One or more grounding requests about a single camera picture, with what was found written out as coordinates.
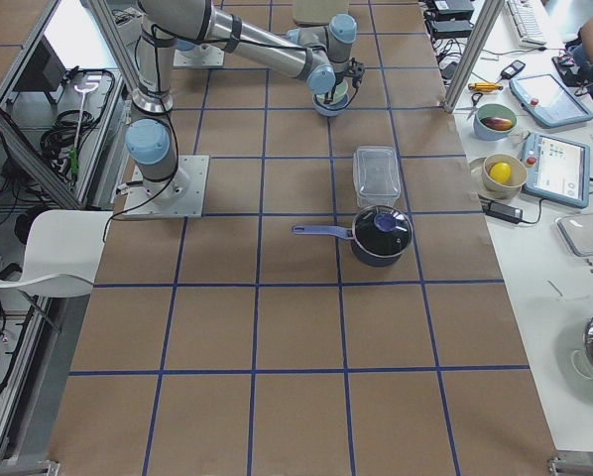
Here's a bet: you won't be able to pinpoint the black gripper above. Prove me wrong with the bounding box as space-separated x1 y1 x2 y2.
328 58 365 99

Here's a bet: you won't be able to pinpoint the green bowl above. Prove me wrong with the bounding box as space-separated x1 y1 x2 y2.
331 80 348 103

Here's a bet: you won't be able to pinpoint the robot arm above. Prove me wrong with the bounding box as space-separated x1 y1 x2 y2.
125 1 364 198

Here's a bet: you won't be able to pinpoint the blue bowl with fruit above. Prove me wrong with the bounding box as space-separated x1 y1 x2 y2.
473 103 517 141

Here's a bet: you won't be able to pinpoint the beige bowl with lemon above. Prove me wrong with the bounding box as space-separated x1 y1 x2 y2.
481 154 528 198

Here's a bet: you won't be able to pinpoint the clear plastic food container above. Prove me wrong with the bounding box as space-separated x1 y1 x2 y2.
352 146 401 208

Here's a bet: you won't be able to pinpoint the black scissors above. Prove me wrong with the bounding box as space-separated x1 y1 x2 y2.
467 91 484 119

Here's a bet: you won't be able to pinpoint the dark blue saucepan with lid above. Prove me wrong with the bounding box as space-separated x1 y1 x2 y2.
292 205 414 267

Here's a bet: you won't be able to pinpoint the white keyboard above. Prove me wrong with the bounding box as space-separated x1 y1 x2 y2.
504 0 547 48

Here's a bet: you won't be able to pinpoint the blue teach pendant far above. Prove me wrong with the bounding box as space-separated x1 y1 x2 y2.
509 73 593 128

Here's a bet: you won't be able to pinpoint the blue teach pendant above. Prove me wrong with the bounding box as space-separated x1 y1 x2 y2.
509 73 593 128
521 132 590 209

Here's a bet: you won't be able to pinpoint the black power adapter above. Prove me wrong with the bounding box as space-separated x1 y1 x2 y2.
482 200 523 224

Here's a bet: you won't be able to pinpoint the blue teach pendant near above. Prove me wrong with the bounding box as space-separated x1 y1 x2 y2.
521 132 590 209

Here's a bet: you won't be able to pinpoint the grey kitchen scale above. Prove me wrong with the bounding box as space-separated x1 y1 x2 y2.
555 213 593 257

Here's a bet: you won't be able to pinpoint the white chair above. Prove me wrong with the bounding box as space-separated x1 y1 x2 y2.
0 209 112 298

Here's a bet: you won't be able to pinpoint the aluminium frame post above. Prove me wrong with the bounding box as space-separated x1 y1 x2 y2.
442 0 504 113

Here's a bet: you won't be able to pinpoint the orange handled tool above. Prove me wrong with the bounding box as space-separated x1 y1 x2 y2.
467 81 504 93

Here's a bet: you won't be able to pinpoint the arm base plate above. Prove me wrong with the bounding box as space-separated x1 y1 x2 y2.
124 155 210 219
174 43 224 69

